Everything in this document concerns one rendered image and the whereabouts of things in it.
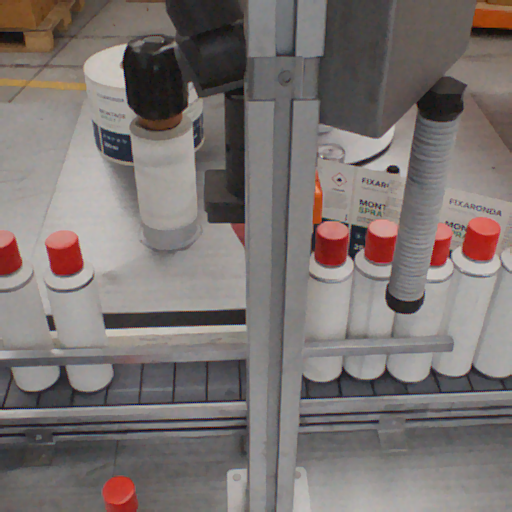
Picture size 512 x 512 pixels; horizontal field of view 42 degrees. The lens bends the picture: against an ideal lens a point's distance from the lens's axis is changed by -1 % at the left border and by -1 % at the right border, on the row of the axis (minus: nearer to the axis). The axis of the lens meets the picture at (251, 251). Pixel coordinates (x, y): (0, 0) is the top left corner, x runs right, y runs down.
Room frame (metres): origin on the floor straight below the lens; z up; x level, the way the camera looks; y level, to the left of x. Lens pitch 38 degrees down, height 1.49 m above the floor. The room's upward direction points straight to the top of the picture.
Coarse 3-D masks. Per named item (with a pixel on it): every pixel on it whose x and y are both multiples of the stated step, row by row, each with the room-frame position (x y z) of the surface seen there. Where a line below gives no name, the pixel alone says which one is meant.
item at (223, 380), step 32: (0, 384) 0.52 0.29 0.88; (64, 384) 0.52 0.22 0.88; (128, 384) 0.52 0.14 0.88; (160, 384) 0.52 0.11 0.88; (192, 384) 0.52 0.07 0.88; (224, 384) 0.52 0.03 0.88; (320, 384) 0.52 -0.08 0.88; (352, 384) 0.52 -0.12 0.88; (384, 384) 0.52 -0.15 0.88; (416, 384) 0.52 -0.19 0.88; (448, 384) 0.52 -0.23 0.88; (480, 384) 0.52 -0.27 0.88
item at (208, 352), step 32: (0, 352) 0.49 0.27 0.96; (32, 352) 0.49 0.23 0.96; (64, 352) 0.49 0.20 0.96; (96, 352) 0.49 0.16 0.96; (128, 352) 0.49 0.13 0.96; (160, 352) 0.49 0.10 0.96; (192, 352) 0.50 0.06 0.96; (224, 352) 0.50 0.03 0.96; (320, 352) 0.50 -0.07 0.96; (352, 352) 0.50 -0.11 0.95; (384, 352) 0.50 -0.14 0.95; (416, 352) 0.51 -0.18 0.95
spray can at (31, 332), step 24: (0, 240) 0.53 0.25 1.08; (0, 264) 0.52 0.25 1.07; (24, 264) 0.54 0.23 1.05; (0, 288) 0.51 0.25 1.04; (24, 288) 0.52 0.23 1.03; (0, 312) 0.51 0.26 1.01; (24, 312) 0.51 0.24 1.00; (24, 336) 0.51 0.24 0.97; (48, 336) 0.53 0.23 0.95; (24, 384) 0.51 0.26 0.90; (48, 384) 0.51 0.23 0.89
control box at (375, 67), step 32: (352, 0) 0.38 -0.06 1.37; (384, 0) 0.37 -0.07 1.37; (416, 0) 0.39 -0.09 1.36; (448, 0) 0.44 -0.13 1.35; (352, 32) 0.37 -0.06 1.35; (384, 32) 0.36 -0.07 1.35; (416, 32) 0.39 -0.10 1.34; (448, 32) 0.45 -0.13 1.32; (320, 64) 0.38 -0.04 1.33; (352, 64) 0.37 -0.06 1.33; (384, 64) 0.36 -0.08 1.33; (416, 64) 0.40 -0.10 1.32; (448, 64) 0.46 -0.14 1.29; (320, 96) 0.38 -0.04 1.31; (352, 96) 0.37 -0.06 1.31; (384, 96) 0.36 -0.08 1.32; (416, 96) 0.41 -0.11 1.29; (352, 128) 0.37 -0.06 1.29; (384, 128) 0.37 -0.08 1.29
